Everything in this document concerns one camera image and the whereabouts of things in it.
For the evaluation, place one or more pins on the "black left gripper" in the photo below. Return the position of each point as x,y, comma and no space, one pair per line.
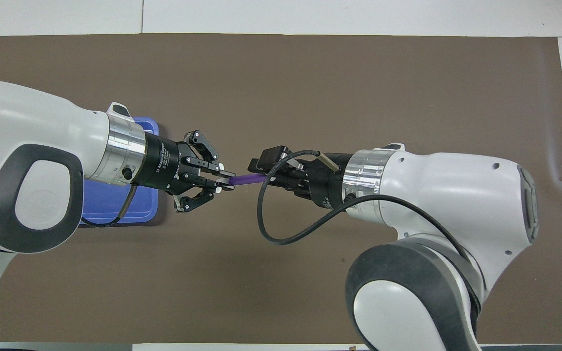
164,165

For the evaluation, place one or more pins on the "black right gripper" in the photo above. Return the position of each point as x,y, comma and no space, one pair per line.
327,183

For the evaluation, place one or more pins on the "purple marker pen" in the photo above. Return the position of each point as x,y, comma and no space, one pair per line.
247,179

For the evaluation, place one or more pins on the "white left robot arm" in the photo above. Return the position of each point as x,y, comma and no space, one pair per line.
22,141

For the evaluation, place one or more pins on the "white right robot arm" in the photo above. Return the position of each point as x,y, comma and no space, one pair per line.
447,195

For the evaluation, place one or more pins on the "brown table mat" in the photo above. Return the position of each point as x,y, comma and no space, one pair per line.
310,97

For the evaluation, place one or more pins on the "blue plastic tray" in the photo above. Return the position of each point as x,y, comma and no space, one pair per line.
134,212

